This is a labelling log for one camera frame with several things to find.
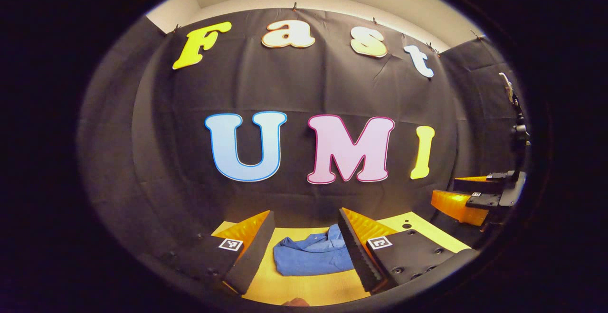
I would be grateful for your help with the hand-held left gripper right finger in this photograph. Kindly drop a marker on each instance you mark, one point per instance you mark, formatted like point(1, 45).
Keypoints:
point(356, 256)

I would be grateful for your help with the dark equipment stand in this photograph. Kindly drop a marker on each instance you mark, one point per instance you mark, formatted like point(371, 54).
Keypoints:
point(520, 132)

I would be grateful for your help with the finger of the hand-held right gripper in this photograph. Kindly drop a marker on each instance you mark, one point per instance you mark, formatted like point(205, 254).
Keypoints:
point(479, 185)
point(456, 206)

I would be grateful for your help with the blue shirt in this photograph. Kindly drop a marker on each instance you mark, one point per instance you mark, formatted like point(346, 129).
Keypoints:
point(308, 256)

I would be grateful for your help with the black backdrop cloth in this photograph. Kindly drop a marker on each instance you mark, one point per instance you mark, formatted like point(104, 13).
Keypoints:
point(294, 85)

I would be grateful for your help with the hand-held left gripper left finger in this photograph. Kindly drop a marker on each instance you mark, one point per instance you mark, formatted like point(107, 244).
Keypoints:
point(254, 260)

